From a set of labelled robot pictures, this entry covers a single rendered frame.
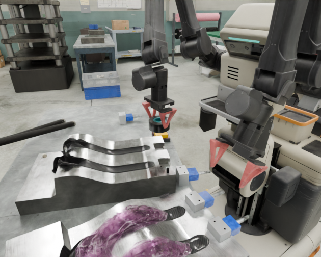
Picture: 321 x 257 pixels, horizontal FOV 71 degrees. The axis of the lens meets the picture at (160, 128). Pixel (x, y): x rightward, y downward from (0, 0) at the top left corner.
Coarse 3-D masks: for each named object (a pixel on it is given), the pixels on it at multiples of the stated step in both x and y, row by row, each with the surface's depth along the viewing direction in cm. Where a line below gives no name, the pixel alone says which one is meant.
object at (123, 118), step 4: (120, 112) 127; (124, 112) 127; (120, 116) 124; (124, 116) 124; (128, 116) 126; (132, 116) 126; (136, 116) 128; (140, 116) 129; (120, 120) 125; (124, 120) 125; (128, 120) 127; (132, 120) 127
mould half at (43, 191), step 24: (96, 144) 87; (120, 144) 92; (144, 144) 91; (48, 168) 82; (72, 168) 70; (24, 192) 71; (48, 192) 71; (72, 192) 70; (96, 192) 72; (120, 192) 74; (144, 192) 76
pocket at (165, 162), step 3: (159, 159) 82; (162, 159) 83; (165, 159) 83; (168, 159) 83; (159, 162) 83; (162, 162) 83; (165, 162) 84; (168, 162) 83; (159, 165) 83; (162, 165) 83; (165, 165) 83; (168, 165) 83; (171, 165) 81
